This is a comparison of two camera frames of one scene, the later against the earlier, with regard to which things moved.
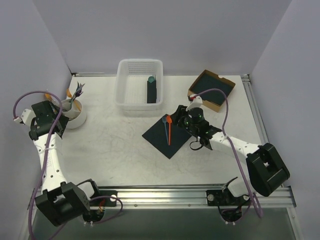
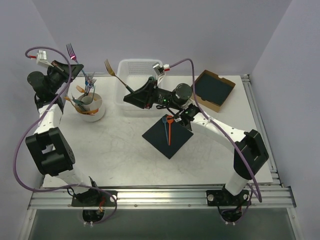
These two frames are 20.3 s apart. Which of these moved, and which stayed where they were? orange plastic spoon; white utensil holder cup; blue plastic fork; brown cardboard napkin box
Moved: white utensil holder cup
Stayed: brown cardboard napkin box; orange plastic spoon; blue plastic fork
